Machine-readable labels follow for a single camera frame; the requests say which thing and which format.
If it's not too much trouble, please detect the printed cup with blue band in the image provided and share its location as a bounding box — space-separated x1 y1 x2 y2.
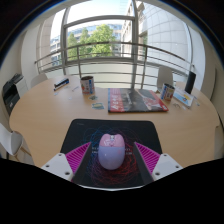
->
160 83 176 102

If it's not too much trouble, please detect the red and grey magazine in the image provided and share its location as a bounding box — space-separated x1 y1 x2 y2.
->
107 87 170 114

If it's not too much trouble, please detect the printed can with dark rim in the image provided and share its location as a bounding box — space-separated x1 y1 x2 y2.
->
80 75 96 95

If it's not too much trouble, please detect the green tree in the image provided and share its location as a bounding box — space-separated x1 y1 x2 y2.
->
66 23 118 58

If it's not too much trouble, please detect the black and white printer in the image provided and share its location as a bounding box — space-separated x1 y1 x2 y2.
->
1 73 29 116

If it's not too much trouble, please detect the black mouse pad, red-blue print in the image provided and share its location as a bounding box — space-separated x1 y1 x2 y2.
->
60 118 163 188

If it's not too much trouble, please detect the black upright speaker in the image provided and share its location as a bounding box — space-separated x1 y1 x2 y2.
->
184 70 197 95

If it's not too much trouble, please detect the dark blue and white box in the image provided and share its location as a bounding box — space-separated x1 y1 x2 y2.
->
53 78 71 92

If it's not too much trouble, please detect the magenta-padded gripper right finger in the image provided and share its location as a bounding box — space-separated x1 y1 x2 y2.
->
133 141 184 187

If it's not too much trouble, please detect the pink and lilac computer mouse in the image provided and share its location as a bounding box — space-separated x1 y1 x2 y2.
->
97 133 127 171

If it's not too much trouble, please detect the white chair with wooden legs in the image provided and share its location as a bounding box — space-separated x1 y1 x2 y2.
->
0 122 34 164

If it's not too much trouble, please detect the grey metal railing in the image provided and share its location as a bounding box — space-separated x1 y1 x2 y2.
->
34 41 196 80

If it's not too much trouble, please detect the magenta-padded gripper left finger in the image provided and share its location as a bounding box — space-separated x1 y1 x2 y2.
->
40 141 101 187

